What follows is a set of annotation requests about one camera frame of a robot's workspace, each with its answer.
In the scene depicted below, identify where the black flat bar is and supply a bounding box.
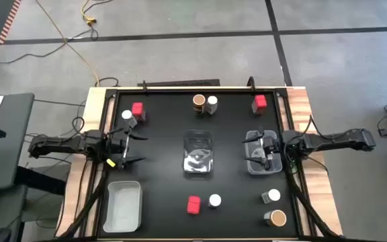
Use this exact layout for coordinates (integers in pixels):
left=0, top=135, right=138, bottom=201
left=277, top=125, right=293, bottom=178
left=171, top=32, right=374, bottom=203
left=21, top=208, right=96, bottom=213
left=137, top=79, right=221, bottom=87

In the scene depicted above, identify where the brown-lid spice jar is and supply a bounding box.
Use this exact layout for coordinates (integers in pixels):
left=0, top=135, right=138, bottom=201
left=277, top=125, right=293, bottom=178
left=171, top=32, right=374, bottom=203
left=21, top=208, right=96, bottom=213
left=192, top=93, right=207, bottom=116
left=263, top=209, right=288, bottom=228

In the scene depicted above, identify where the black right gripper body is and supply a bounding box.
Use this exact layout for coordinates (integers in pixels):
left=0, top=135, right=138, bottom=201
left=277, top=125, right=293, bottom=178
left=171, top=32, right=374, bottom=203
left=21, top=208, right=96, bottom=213
left=262, top=132, right=286, bottom=171

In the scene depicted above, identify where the gray side desk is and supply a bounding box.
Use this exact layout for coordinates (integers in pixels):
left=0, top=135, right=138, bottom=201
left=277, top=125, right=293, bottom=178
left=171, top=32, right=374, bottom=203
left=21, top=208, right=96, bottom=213
left=0, top=93, right=36, bottom=193

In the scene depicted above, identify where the smoky clear plastic bin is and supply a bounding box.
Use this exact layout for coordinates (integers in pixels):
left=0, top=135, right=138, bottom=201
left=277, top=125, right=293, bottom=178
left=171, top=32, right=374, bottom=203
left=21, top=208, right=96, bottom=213
left=182, top=129, right=214, bottom=175

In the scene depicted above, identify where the yellow extension cord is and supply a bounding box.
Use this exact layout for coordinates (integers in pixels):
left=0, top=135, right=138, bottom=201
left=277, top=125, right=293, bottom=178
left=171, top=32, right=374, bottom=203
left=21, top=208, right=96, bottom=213
left=34, top=0, right=100, bottom=87

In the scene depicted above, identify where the black cable loop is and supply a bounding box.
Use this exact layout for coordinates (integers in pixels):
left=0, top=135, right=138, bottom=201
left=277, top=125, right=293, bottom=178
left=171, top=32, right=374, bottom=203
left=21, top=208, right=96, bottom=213
left=94, top=77, right=120, bottom=87

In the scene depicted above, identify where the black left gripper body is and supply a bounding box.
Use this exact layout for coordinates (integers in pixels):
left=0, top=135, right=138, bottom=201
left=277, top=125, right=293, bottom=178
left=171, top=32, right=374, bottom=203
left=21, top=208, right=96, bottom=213
left=104, top=126, right=130, bottom=171

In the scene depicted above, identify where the red spice tin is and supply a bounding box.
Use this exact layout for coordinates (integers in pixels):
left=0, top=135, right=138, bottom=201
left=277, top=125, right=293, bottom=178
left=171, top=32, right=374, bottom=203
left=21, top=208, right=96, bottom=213
left=251, top=94, right=268, bottom=115
left=186, top=195, right=202, bottom=215
left=131, top=102, right=146, bottom=122

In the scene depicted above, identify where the black diagonal frame strut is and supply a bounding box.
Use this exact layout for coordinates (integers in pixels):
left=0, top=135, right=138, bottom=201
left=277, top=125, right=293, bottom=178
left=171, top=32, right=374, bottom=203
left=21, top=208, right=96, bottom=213
left=286, top=167, right=342, bottom=239
left=58, top=166, right=110, bottom=239

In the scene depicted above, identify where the black table frame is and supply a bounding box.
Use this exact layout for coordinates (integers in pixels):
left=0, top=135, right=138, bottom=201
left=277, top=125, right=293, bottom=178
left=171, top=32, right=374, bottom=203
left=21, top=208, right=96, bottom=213
left=97, top=86, right=307, bottom=241

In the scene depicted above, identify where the black floor cable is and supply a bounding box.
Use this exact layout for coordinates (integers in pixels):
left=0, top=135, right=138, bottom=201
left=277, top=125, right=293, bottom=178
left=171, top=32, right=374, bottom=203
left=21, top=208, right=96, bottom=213
left=0, top=27, right=99, bottom=65

